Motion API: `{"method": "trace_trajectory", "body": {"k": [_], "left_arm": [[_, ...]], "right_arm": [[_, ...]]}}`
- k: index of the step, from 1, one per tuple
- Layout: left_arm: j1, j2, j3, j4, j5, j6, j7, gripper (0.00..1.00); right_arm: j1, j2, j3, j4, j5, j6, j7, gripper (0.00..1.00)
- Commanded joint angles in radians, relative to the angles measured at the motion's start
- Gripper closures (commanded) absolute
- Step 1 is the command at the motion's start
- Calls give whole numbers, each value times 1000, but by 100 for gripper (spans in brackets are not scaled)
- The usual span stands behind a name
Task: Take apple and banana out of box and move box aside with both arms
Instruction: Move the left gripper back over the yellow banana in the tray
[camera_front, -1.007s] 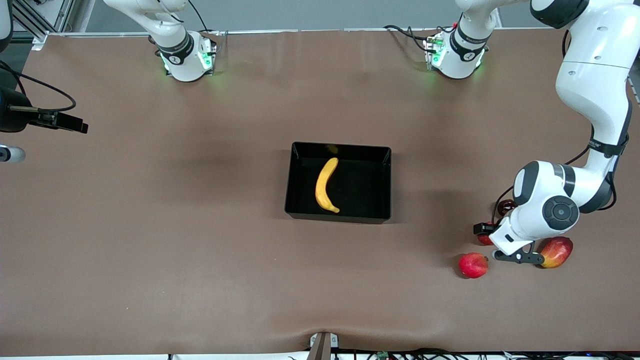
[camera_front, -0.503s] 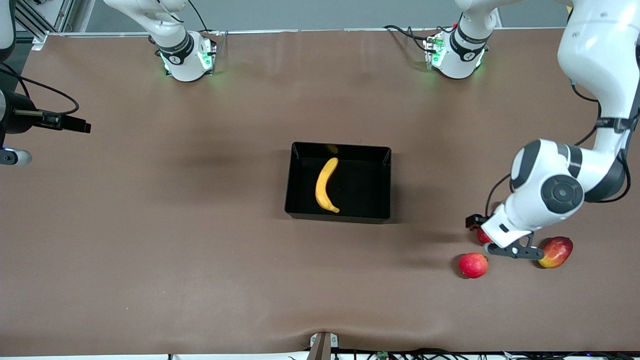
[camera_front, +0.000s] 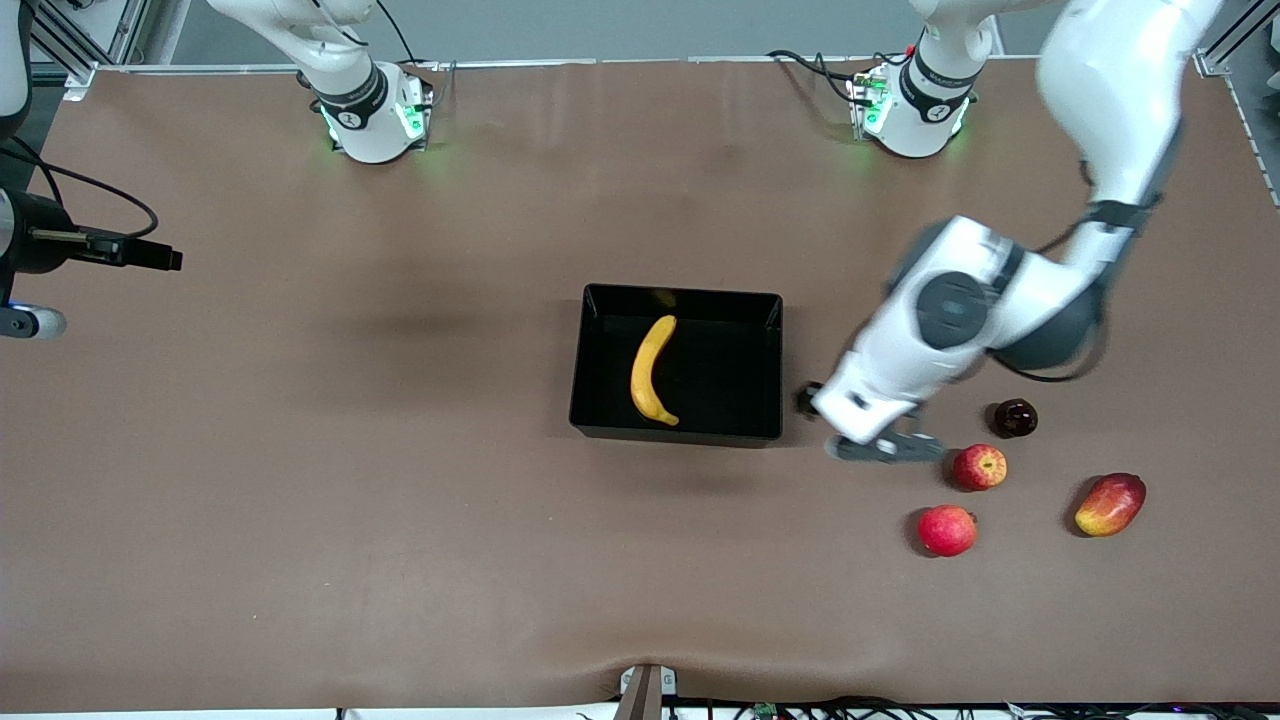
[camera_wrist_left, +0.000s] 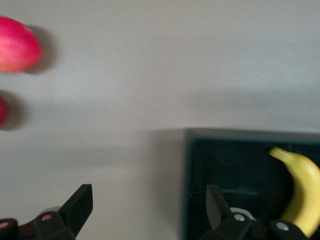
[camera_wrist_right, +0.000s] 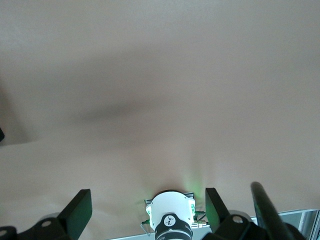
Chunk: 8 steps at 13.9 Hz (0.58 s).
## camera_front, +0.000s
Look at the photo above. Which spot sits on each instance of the black plastic box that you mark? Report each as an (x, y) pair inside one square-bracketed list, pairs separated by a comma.
[(720, 400)]

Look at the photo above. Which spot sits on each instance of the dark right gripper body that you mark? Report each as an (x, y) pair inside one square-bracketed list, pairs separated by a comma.
[(40, 246)]

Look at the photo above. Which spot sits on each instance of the dark purple round fruit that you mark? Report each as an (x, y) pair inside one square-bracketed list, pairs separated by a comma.
[(1015, 418)]

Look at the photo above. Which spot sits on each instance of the brown table cover mat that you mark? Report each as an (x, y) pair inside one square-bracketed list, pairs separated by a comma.
[(400, 560)]

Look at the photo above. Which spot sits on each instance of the red apple with yellow patches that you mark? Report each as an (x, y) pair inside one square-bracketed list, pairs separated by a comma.
[(980, 468)]

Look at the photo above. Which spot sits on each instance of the red and yellow mango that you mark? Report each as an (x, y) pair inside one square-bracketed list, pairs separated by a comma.
[(1110, 505)]

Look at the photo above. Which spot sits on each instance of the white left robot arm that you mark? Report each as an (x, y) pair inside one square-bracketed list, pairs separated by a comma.
[(1120, 90)]

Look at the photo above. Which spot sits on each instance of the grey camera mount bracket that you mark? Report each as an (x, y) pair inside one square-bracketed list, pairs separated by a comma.
[(645, 695)]

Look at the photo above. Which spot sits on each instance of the silver table edge rail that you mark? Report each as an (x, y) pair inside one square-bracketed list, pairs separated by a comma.
[(650, 61)]

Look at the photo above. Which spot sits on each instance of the yellow banana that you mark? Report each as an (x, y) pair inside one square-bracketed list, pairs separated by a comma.
[(650, 370)]

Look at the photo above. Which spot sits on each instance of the aluminium frame profile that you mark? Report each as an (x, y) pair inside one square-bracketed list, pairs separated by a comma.
[(80, 45), (1215, 60)]

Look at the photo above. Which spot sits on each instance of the plain red apple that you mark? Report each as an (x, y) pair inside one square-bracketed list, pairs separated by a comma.
[(946, 531)]

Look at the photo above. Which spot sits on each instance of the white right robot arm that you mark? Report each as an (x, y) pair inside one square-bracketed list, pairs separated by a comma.
[(370, 130)]

